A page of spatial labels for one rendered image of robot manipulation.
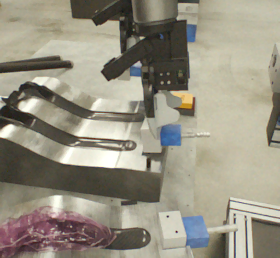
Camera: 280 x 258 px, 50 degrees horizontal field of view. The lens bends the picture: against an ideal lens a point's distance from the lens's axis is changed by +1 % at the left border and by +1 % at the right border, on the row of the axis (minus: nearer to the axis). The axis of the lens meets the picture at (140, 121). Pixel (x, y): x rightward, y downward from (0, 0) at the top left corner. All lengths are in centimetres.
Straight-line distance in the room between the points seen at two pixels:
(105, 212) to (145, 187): 10
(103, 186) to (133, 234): 14
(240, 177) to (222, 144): 32
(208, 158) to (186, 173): 128
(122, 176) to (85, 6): 423
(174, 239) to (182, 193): 18
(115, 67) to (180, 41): 12
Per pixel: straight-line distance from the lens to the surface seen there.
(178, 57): 53
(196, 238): 52
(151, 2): 50
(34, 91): 76
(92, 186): 65
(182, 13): 374
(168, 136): 58
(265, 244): 139
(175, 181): 69
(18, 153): 66
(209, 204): 173
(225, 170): 193
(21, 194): 71
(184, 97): 92
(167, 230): 51
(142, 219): 55
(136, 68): 84
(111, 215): 55
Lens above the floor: 129
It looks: 35 degrees down
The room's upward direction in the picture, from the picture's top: straight up
